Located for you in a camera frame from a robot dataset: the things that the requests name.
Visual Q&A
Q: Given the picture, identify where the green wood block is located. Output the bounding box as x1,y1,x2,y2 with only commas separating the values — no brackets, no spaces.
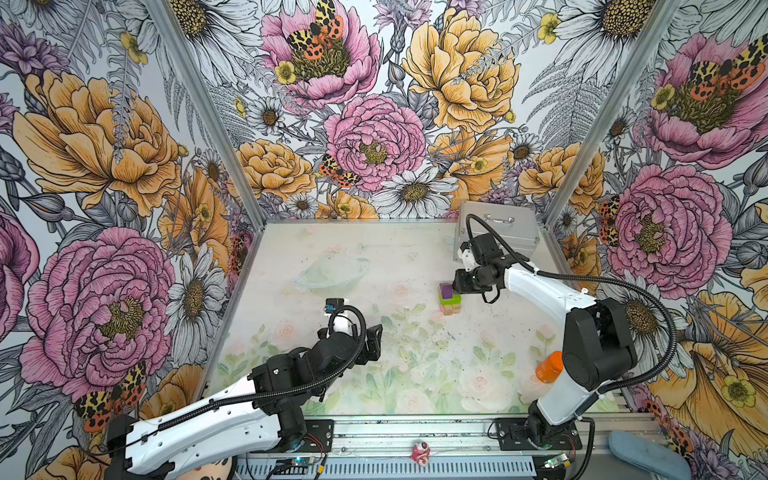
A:
439,293,462,306

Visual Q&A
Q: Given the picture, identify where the purple wood block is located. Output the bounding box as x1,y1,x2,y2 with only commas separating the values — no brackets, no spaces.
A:
439,283,454,297

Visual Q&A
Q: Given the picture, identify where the natural wood block with hole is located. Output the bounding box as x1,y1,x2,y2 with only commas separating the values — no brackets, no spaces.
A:
440,304,461,316

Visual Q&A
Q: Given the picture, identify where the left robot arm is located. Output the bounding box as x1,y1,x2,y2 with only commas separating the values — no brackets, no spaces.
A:
105,325,383,479

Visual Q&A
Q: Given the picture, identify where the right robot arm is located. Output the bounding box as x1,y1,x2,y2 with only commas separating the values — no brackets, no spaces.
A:
453,266,637,448

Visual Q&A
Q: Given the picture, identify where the silver metal first-aid case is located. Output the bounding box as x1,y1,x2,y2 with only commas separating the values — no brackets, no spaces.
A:
453,201,540,261

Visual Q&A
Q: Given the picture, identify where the small pink red toy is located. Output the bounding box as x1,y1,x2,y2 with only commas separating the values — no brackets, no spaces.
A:
410,441,431,467

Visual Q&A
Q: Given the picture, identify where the orange plastic bottle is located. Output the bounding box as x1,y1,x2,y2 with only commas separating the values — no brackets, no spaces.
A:
535,351,564,384

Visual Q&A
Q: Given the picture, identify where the grey blue cushion pad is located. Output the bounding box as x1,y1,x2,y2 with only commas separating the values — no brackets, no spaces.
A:
608,431,692,480

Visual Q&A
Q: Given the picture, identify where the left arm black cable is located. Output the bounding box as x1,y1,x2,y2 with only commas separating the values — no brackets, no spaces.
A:
119,304,368,451

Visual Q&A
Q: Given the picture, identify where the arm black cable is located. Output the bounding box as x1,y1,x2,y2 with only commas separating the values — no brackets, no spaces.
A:
119,304,368,451
464,214,678,395

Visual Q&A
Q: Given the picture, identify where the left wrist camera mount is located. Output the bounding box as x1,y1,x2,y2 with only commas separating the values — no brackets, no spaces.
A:
324,297,346,316

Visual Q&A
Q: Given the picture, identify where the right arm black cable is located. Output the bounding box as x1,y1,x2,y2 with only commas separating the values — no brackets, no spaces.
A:
464,214,678,395

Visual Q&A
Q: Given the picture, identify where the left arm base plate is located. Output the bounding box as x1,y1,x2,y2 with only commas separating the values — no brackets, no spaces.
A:
280,419,335,454

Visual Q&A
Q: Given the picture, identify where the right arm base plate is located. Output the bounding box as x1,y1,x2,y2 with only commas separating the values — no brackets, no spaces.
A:
489,417,582,451

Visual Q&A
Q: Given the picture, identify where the aluminium front rail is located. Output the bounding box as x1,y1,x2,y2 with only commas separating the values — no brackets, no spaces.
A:
161,413,661,480

